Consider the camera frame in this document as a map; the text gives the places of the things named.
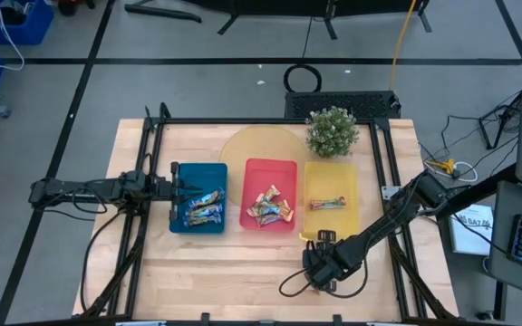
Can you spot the teal plastic bin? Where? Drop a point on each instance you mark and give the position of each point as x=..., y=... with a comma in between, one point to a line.
x=206, y=176

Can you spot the black aluminium table frame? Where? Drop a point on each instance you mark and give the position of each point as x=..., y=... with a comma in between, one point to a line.
x=261, y=121

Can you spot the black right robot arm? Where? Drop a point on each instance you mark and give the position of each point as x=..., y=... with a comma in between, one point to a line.
x=379, y=227

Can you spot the blue wrapper granola bar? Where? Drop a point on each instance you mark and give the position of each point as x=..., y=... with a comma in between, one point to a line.
x=202, y=220
x=207, y=198
x=203, y=210

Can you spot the round yellow woven placemat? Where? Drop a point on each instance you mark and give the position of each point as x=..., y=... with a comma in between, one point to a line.
x=261, y=145

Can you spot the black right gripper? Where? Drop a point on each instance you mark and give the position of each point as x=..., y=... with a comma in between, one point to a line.
x=331, y=265

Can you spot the artificial white-flowered plant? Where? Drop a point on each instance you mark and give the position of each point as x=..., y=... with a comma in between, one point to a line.
x=332, y=132

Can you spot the yellow plastic tray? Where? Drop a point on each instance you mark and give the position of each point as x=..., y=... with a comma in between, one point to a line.
x=331, y=179

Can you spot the black perforated computer tower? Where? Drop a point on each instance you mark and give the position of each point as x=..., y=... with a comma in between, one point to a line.
x=324, y=102

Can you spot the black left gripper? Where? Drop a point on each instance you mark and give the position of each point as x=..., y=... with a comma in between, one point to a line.
x=166, y=188

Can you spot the silver aluminium extrusion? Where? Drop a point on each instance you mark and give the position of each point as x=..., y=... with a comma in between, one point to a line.
x=392, y=324
x=141, y=323

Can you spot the white booklet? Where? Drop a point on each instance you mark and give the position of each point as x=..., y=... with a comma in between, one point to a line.
x=462, y=240

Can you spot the black floor stand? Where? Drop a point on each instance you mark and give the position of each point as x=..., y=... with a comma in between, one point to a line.
x=485, y=131

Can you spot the silver metal bracket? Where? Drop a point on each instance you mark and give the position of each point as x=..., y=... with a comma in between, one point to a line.
x=390, y=192

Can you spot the orange green wrapper granola bar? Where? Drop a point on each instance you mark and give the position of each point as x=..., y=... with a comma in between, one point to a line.
x=328, y=203

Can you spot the black workbench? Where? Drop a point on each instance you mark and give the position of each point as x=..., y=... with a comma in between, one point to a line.
x=288, y=5

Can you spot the black desk support bar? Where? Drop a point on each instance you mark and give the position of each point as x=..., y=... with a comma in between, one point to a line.
x=483, y=188

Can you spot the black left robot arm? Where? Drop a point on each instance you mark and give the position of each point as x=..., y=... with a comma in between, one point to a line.
x=84, y=188

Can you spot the red plastic tray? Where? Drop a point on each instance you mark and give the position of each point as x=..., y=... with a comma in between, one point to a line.
x=267, y=174

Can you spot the yellow plug connector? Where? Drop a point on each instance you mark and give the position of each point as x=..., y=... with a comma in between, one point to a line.
x=444, y=166

